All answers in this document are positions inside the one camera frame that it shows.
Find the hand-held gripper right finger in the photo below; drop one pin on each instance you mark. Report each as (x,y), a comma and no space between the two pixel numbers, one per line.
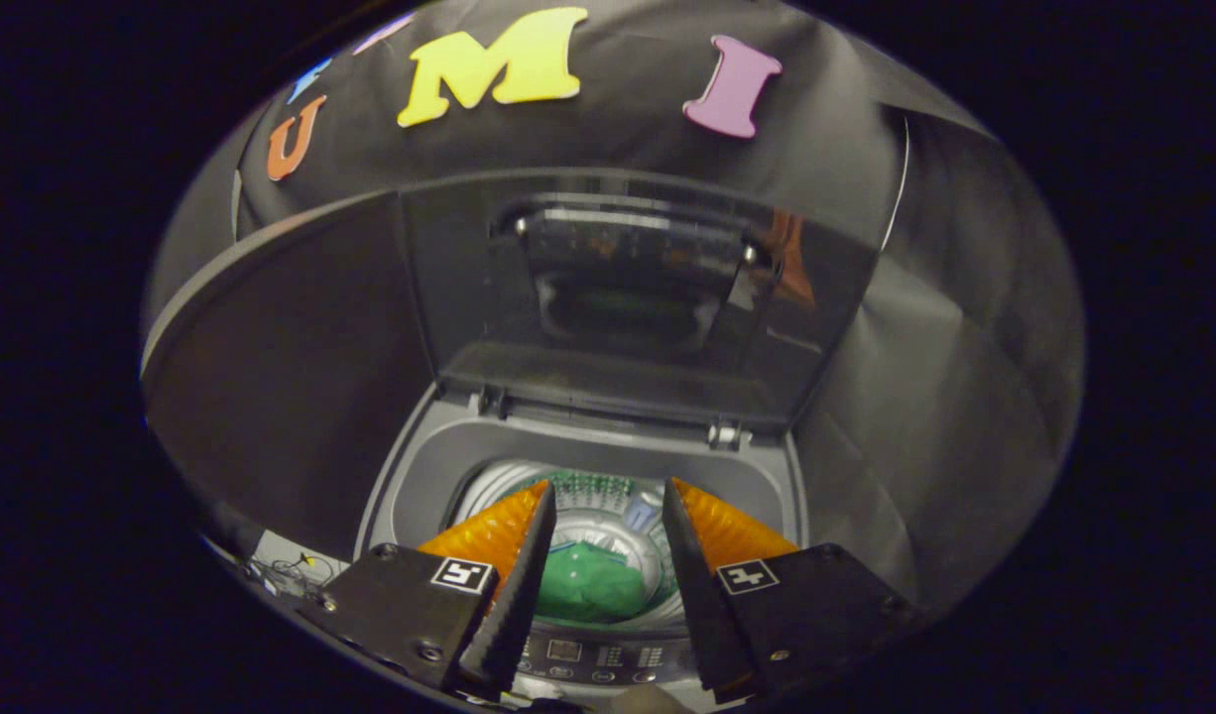
(702,605)

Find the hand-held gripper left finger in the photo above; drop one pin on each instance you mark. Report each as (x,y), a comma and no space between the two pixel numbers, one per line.
(514,605)

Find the green polo shirt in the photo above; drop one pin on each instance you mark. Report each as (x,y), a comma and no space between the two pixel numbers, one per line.
(598,585)

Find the grey washing machine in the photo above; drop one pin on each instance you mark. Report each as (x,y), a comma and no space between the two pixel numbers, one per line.
(429,476)

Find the dark washing machine lid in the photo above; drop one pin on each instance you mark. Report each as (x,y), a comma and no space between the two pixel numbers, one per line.
(618,387)

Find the beige cabinet with dark top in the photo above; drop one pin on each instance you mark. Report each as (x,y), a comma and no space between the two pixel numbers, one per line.
(291,377)

